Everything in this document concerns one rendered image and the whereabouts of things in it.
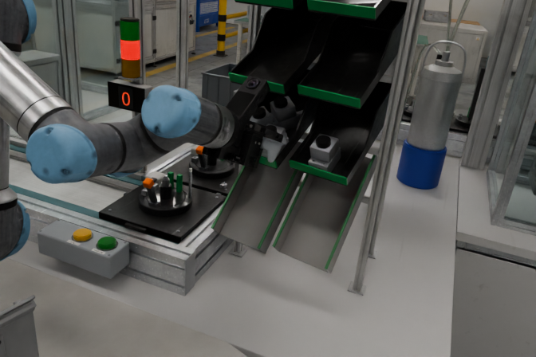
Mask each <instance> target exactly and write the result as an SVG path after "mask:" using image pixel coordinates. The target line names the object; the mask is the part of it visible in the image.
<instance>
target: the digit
mask: <svg viewBox="0 0 536 357"><path fill-rule="evenodd" d="M118 93H119V107H122V108H129V109H132V110H133V93H132V88H126V87H122V86H118Z"/></svg>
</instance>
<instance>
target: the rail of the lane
mask: <svg viewBox="0 0 536 357"><path fill-rule="evenodd" d="M15 193H16V192H15ZM16 194H17V195H18V201H19V202H21V203H22V204H23V205H24V206H25V208H26V213H28V214H29V216H30V235H29V237H28V239H27V240H28V241H32V242H35V243H37V244H38V242H37V231H39V230H41V229H43V228H45V227H46V226H48V225H50V224H51V223H53V222H55V221H56V220H58V219H60V220H62V221H65V222H69V223H72V224H74V225H77V226H81V227H84V228H86V229H89V230H93V231H96V232H98V233H102V234H105V235H108V236H110V237H114V238H117V239H120V240H122V241H126V242H128V243H129V261H130V262H129V264H128V265H126V266H125V267H124V268H123V269H122V270H120V271H119V273H121V274H124V275H126V276H128V277H132V278H135V279H137V280H139V281H143V282H146V283H149V284H152V285H155V286H157V287H159V288H163V289H166V290H168V291H170V292H174V293H177V294H180V295H181V296H186V295H187V294H188V293H189V292H190V290H191V289H192V288H193V287H194V286H195V251H196V250H194V249H190V248H188V247H185V246H182V245H178V244H175V243H172V242H169V241H165V240H163V239H160V238H157V237H153V236H150V235H147V229H145V228H143V227H140V226H135V225H133V224H130V223H125V224H124V227H123V226H119V225H116V224H112V223H110V222H106V221H103V220H100V219H98V218H93V217H90V216H88V215H85V214H81V213H78V212H76V211H72V210H68V209H66V208H63V207H60V206H56V205H53V204H50V203H48V202H43V201H41V200H38V199H36V198H31V197H28V196H25V195H23V194H19V193H16Z"/></svg>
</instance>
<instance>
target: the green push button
mask: <svg viewBox="0 0 536 357"><path fill-rule="evenodd" d="M97 243H98V247H99V248H100V249H111V248H113V247H115V246H116V239H115V238H114V237H102V238H101V239H100V240H99V241H98V242H97Z"/></svg>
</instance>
